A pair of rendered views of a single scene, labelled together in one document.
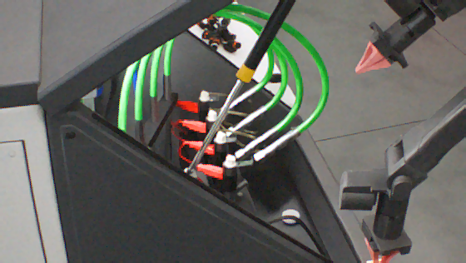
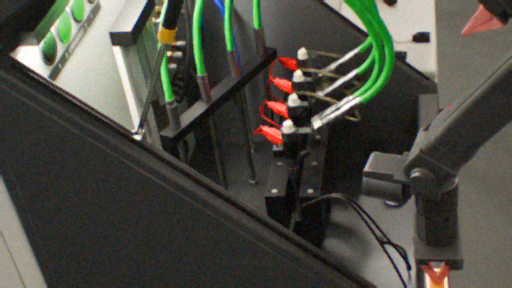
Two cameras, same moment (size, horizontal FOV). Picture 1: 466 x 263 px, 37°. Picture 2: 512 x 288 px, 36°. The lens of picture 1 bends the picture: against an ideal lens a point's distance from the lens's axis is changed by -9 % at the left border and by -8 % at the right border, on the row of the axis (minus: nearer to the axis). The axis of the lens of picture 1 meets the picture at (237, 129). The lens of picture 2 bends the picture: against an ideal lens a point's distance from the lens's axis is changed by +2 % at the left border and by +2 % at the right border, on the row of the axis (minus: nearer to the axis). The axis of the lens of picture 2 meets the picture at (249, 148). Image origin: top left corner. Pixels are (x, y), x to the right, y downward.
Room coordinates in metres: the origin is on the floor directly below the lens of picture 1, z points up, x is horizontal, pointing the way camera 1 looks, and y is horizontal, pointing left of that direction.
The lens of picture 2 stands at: (0.14, -0.46, 1.87)
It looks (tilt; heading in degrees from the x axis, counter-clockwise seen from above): 37 degrees down; 29
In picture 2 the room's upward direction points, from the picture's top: 10 degrees counter-clockwise
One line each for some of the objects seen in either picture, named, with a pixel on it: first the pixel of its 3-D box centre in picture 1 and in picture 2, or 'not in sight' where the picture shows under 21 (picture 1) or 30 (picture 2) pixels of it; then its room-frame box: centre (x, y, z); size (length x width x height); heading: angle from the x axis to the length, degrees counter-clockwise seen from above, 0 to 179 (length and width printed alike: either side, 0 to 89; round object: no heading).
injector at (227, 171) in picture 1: (235, 206); (300, 175); (1.13, 0.00, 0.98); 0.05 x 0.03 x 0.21; 105
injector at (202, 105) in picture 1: (209, 139); (312, 100); (1.37, 0.06, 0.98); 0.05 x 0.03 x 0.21; 105
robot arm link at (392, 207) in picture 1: (391, 196); (432, 190); (0.98, -0.27, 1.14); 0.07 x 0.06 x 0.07; 86
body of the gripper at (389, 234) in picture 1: (389, 222); (436, 224); (0.98, -0.28, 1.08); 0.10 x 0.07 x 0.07; 15
